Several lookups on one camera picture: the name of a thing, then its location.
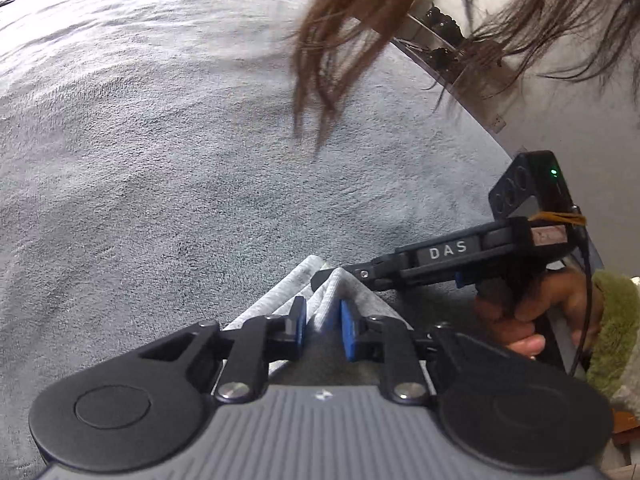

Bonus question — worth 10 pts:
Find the grey sweatshirt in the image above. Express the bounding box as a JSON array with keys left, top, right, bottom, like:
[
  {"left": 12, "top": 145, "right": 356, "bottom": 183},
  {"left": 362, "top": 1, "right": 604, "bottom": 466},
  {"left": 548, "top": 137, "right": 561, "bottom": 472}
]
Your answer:
[{"left": 226, "top": 255, "right": 401, "bottom": 386}]

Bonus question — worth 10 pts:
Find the person's right hand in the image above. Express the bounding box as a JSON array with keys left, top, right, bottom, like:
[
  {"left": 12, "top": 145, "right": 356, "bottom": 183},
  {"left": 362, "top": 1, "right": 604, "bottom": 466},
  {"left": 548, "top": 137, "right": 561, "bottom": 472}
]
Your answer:
[{"left": 474, "top": 269, "right": 587, "bottom": 359}]

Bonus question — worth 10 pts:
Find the grey bed sheet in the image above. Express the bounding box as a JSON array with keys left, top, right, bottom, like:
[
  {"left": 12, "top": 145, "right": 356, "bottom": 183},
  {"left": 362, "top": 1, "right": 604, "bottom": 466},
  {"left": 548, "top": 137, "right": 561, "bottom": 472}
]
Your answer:
[{"left": 1, "top": 0, "right": 509, "bottom": 479}]

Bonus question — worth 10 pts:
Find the metal shoe rack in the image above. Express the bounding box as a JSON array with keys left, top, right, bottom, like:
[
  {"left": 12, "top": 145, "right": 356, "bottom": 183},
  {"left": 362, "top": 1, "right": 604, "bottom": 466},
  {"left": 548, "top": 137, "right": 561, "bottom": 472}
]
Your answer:
[{"left": 389, "top": 1, "right": 501, "bottom": 91}]

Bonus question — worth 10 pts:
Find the person's brown hair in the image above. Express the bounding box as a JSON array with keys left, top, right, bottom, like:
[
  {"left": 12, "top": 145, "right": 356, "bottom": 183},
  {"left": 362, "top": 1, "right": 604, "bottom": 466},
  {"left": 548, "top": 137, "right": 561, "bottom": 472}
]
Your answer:
[{"left": 291, "top": 0, "right": 639, "bottom": 150}]

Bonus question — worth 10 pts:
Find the black orange cable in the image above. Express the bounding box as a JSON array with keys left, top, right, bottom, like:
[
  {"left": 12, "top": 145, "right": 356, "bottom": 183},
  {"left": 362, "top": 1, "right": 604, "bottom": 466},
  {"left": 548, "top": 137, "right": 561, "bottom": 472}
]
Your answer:
[{"left": 529, "top": 204, "right": 597, "bottom": 378}]

